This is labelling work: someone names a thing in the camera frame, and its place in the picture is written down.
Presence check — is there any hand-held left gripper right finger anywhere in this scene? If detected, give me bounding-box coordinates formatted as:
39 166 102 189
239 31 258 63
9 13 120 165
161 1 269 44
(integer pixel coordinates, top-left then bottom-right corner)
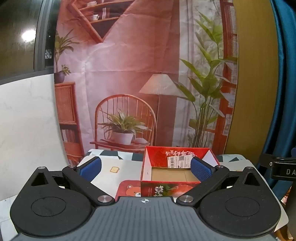
176 157 272 207

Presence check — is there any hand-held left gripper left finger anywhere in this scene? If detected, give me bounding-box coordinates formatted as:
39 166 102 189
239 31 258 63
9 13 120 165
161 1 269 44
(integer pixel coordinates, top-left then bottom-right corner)
23 156 116 207

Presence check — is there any red cardboard box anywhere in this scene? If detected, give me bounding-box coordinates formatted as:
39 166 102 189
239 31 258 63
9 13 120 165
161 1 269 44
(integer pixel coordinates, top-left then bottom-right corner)
140 146 221 199

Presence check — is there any white patterned tablecloth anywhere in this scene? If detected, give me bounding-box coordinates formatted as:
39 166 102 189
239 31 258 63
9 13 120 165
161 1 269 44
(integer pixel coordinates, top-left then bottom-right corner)
0 148 289 234

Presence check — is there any red bear-print tin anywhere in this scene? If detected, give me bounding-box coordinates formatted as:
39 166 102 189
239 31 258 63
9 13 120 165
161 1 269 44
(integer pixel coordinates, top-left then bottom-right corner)
115 179 142 202

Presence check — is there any blue curtain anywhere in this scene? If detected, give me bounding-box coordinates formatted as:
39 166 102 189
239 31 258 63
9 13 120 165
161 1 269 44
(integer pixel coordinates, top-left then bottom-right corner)
254 0 296 209

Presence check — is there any printed room-scene backdrop cloth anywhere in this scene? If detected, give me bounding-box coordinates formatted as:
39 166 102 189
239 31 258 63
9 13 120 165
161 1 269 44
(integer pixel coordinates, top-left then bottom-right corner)
54 0 238 163

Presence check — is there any dark glass window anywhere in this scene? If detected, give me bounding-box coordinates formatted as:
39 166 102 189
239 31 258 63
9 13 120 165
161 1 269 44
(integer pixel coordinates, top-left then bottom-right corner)
0 0 61 80

